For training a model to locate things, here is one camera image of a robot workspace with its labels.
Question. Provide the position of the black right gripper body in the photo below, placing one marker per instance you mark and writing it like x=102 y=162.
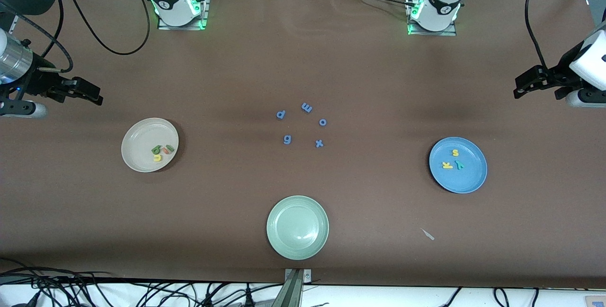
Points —
x=34 y=83

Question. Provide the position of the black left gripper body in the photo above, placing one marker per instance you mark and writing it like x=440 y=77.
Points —
x=561 y=74

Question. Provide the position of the teal letter y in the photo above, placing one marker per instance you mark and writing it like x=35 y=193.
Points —
x=458 y=165

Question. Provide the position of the yellow letter k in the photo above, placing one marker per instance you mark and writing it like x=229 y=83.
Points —
x=447 y=165

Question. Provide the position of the beige round plate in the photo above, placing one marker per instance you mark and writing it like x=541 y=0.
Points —
x=139 y=143

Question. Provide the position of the blue round plate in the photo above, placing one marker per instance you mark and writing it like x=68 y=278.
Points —
x=466 y=176

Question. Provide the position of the small white tape scrap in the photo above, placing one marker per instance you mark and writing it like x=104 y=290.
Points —
x=428 y=234

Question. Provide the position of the blue letter p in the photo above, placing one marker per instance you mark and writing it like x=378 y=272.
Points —
x=278 y=116

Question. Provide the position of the blue letter g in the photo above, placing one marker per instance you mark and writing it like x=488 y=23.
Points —
x=287 y=137

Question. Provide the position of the blue letter x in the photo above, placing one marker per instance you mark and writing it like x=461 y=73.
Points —
x=319 y=143

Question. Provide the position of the brown table cover sheet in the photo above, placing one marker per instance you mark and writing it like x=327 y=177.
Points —
x=303 y=60

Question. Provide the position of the beige corner object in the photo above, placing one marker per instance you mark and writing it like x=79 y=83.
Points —
x=596 y=302

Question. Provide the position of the blue letter m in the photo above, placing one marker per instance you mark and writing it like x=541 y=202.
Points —
x=307 y=107

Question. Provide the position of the white table front ledge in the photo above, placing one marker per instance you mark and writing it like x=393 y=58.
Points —
x=402 y=297

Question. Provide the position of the green round plate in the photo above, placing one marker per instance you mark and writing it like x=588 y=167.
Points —
x=297 y=227

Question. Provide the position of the aluminium table frame rail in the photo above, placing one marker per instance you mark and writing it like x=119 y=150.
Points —
x=13 y=22

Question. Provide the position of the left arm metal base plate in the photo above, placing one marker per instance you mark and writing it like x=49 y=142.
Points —
x=431 y=33

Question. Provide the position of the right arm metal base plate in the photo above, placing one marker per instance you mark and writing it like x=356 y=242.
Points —
x=182 y=27

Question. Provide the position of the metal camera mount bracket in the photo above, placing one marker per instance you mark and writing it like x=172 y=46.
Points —
x=293 y=293

